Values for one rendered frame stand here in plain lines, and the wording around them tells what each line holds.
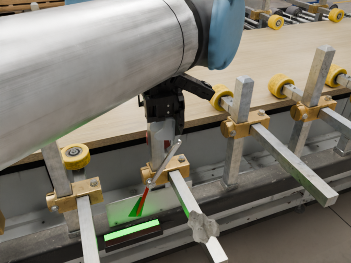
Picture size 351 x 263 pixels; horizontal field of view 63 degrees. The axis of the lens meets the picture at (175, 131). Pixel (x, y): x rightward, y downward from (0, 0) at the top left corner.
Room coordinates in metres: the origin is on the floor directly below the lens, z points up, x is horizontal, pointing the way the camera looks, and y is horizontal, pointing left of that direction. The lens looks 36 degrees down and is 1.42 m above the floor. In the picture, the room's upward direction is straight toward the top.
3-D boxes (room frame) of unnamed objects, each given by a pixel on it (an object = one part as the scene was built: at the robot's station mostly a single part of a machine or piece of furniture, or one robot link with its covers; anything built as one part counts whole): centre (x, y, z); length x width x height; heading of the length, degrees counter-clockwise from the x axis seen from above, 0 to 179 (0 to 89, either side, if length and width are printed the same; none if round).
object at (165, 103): (0.53, 0.03, 1.15); 0.09 x 0.08 x 0.12; 111
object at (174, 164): (0.61, 0.03, 0.85); 0.14 x 0.06 x 0.05; 111
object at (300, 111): (0.78, -0.44, 0.95); 0.14 x 0.06 x 0.05; 111
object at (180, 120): (0.51, 0.00, 1.09); 0.05 x 0.02 x 0.09; 21
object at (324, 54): (0.78, -0.42, 0.91); 0.04 x 0.04 x 0.48; 21
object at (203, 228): (0.41, -0.06, 0.87); 0.09 x 0.07 x 0.02; 21
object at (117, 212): (0.57, 0.07, 0.75); 0.26 x 0.01 x 0.10; 111
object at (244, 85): (0.69, -0.18, 0.86); 0.04 x 0.04 x 0.48; 21
